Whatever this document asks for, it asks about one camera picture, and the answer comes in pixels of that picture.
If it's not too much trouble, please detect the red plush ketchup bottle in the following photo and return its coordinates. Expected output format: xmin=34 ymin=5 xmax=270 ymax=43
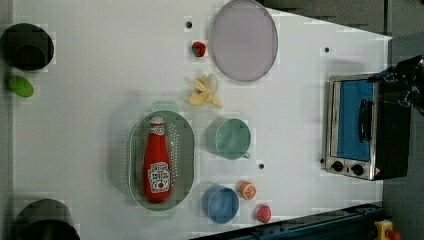
xmin=142 ymin=115 xmax=171 ymax=203

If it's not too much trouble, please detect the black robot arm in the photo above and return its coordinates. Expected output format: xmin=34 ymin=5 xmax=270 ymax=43
xmin=367 ymin=55 xmax=424 ymax=114

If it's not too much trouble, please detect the green oval strainer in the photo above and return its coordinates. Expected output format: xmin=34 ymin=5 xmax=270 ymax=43
xmin=128 ymin=101 xmax=195 ymax=217

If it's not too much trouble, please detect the green plastic cup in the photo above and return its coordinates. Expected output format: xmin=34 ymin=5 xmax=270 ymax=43
xmin=206 ymin=118 xmax=251 ymax=160

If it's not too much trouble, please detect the plush peeled banana toy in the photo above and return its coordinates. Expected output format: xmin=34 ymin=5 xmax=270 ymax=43
xmin=188 ymin=74 xmax=223 ymax=108

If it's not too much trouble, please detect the plush strawberry toy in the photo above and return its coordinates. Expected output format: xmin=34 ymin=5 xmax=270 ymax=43
xmin=192 ymin=41 xmax=207 ymax=57

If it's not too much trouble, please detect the plush orange half toy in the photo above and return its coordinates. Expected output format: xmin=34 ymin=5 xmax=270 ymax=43
xmin=238 ymin=181 xmax=257 ymax=200

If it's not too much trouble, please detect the blue plastic cup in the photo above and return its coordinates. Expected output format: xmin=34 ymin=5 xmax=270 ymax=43
xmin=201 ymin=184 xmax=239 ymax=224

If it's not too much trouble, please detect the lavender round plate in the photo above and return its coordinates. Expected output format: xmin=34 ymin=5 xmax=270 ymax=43
xmin=210 ymin=0 xmax=278 ymax=81

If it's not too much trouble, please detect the red plush fruit toy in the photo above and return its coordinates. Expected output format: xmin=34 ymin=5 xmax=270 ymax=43
xmin=256 ymin=205 xmax=272 ymax=223

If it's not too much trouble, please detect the silver toaster oven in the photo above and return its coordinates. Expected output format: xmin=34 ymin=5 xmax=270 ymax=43
xmin=322 ymin=75 xmax=411 ymax=181

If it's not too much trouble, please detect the green plush lime toy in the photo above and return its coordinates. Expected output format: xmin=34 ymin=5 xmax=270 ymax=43
xmin=8 ymin=76 xmax=34 ymax=98

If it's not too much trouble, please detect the black round container bottom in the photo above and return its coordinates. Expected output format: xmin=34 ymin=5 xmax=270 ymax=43
xmin=14 ymin=199 xmax=81 ymax=240

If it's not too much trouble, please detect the black round container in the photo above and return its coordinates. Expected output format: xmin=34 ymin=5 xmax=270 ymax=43
xmin=14 ymin=199 xmax=81 ymax=240
xmin=1 ymin=23 xmax=54 ymax=71

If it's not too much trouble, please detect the black round container top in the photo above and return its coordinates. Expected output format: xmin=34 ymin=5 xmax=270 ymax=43
xmin=1 ymin=23 xmax=54 ymax=71

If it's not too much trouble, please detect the yellow red emergency button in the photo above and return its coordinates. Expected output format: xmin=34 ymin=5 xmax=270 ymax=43
xmin=374 ymin=220 xmax=403 ymax=240

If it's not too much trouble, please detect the blue metal table rail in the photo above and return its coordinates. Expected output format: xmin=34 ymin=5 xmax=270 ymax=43
xmin=191 ymin=204 xmax=386 ymax=240

